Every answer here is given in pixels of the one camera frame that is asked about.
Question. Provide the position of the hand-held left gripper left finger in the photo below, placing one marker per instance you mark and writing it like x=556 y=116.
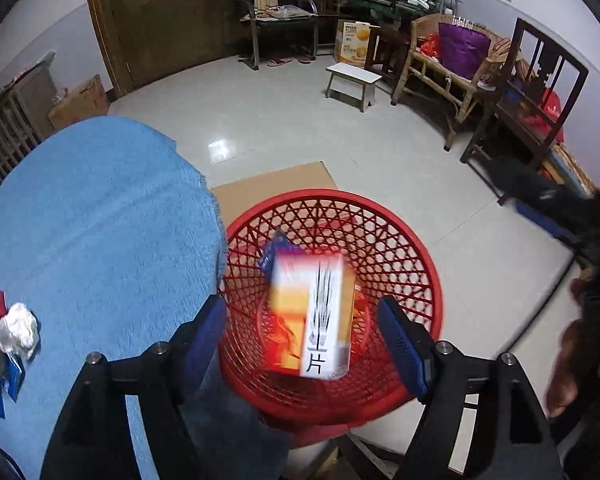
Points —
x=206 y=340

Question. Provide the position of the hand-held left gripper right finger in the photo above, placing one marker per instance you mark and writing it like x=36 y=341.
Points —
x=402 y=345

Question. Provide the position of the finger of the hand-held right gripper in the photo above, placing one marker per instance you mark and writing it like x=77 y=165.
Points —
x=525 y=180
x=545 y=222

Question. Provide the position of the orange and white carton box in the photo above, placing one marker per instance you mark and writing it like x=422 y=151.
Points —
x=310 y=310

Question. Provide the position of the red plastic lattice basket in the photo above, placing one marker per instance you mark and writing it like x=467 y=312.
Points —
x=390 y=240

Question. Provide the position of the blue toothpaste box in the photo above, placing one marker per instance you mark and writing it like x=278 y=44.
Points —
x=0 y=390

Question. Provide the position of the person's right forearm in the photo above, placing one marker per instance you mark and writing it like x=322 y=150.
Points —
x=587 y=370

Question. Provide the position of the dark wooden chair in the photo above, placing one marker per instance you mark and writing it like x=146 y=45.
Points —
x=530 y=110

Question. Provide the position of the rattan bench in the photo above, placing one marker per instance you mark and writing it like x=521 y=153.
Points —
x=440 y=80

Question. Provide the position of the purple bag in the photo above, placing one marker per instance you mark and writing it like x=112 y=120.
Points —
x=462 y=50

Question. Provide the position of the blue tablecloth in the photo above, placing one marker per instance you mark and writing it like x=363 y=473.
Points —
x=100 y=240

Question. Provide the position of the red bag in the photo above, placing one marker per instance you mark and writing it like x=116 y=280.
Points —
x=431 y=47

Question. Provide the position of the flat cardboard sheet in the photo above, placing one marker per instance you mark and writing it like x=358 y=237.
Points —
x=280 y=182

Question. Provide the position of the crumpled white paper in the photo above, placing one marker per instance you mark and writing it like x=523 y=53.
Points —
x=17 y=331

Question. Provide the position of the white step stool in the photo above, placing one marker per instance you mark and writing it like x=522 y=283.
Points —
x=352 y=80

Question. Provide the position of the printed cardboard box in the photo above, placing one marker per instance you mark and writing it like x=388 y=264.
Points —
x=352 y=45

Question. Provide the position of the dark computer desk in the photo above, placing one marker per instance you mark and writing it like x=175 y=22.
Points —
x=380 y=10

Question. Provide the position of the slipper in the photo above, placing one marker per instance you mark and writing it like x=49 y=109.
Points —
x=279 y=62
x=305 y=59

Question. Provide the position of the brown cardboard box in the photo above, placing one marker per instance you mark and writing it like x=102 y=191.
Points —
x=80 y=102

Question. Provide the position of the black metal armchair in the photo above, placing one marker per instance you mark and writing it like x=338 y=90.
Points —
x=275 y=25

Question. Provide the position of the wooden crib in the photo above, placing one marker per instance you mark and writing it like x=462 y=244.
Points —
x=10 y=120

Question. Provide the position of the wooden door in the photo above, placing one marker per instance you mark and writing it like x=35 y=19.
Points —
x=170 y=15

